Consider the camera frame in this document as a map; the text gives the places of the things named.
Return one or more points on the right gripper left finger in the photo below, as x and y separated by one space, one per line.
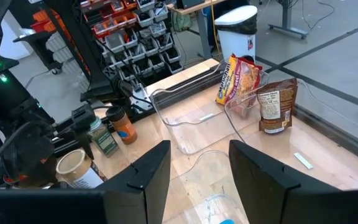
73 208

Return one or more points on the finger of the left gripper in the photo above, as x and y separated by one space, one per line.
84 119

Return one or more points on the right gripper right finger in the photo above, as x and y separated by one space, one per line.
291 202

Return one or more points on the green lid herb jar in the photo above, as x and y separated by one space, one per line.
104 141

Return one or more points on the tan lid white canister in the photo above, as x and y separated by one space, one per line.
76 168

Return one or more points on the orange spice jar black lid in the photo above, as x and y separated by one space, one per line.
124 129

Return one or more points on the teal plastic spoon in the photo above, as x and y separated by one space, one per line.
227 222

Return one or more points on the brown food pouch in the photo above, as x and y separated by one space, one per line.
275 105

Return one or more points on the Maruchan roast beef ramen pack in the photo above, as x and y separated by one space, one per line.
235 81

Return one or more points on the black utility cart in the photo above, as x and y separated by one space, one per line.
39 43

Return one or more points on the parts bin rack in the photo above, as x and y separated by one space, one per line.
141 46

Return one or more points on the grey-legged wooden desk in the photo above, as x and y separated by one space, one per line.
203 34

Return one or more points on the white trash bin black bag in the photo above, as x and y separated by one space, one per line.
236 40

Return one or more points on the grey standing desk base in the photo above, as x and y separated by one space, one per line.
287 29

